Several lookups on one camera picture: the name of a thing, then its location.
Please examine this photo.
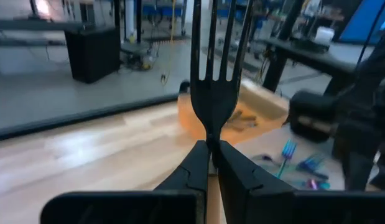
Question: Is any orange plastic bin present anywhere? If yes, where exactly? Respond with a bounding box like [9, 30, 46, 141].
[176, 78, 290, 147]

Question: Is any floor cable pile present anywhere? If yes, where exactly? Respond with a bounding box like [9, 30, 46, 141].
[123, 52, 155, 71]

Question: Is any blue-screen monitor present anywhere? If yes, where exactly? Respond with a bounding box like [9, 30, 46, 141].
[338, 0, 385, 45]

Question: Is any clear plastic bin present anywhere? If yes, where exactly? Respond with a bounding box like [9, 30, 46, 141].
[234, 124, 347, 192]

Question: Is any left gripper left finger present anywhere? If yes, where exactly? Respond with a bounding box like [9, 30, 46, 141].
[154, 139, 210, 193]

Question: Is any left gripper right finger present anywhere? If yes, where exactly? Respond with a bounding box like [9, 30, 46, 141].
[216, 139, 295, 224]

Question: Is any black floor cabinet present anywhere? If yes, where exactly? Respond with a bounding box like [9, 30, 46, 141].
[63, 26, 122, 85]

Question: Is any yellow hanging cable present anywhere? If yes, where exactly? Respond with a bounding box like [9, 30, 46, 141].
[160, 0, 177, 85]

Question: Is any white roll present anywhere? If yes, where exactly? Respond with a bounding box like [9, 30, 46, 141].
[314, 26, 335, 47]

